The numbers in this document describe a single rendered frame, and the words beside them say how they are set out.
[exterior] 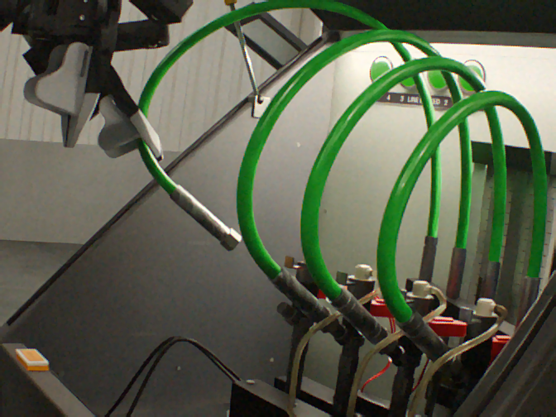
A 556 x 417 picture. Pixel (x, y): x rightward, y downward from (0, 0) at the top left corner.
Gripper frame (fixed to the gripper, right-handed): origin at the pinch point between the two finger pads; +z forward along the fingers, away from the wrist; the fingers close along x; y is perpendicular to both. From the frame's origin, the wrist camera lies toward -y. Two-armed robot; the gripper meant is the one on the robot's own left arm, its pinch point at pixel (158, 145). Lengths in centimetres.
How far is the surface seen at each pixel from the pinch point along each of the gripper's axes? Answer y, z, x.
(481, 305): -12.5, 32.2, 20.4
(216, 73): -129, -180, -676
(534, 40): -45.6, 16.4, 1.3
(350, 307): -3.5, 24.8, 19.6
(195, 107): -89, -161, -673
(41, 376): 28.4, 12.2, -3.5
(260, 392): 7.8, 28.5, -0.9
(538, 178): -24.9, 27.2, 19.2
